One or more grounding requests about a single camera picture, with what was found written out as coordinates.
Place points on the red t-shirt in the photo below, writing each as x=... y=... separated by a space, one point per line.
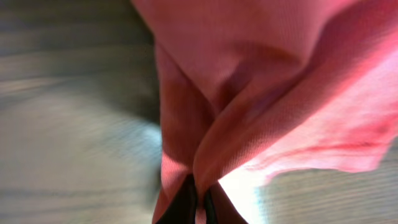
x=250 y=89

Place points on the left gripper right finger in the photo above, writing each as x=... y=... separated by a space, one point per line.
x=211 y=216

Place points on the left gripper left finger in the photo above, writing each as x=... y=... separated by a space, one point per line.
x=182 y=209

